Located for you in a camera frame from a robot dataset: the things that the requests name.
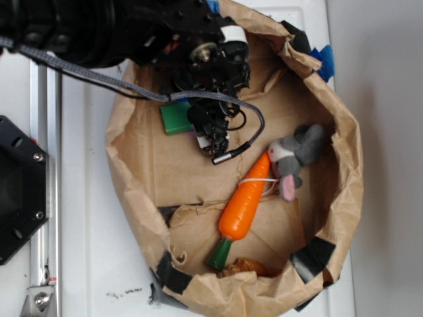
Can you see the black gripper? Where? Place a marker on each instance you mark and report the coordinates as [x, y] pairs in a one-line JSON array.
[[205, 57]]

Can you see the green wooden block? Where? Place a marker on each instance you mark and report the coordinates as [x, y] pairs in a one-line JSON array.
[[175, 118]]

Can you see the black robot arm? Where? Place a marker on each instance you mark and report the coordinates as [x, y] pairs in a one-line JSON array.
[[99, 34]]

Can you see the grey plush bunny toy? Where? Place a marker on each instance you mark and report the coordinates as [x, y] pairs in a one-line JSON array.
[[288, 155]]

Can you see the orange plastic toy carrot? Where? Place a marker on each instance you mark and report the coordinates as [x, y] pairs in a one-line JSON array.
[[240, 211]]

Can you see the brown paper bag bin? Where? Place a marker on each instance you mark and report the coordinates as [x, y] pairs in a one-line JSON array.
[[173, 196]]

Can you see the brown toy croissant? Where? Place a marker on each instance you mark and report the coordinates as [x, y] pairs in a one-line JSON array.
[[247, 265]]

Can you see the white plastic tray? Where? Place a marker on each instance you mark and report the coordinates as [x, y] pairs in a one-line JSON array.
[[102, 270]]

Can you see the aluminium extrusion rail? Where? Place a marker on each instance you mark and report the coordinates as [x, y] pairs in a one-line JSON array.
[[45, 128]]

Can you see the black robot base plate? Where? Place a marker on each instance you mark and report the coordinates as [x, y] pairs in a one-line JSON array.
[[23, 189]]

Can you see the metal corner bracket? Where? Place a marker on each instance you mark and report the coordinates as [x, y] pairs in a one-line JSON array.
[[39, 302]]

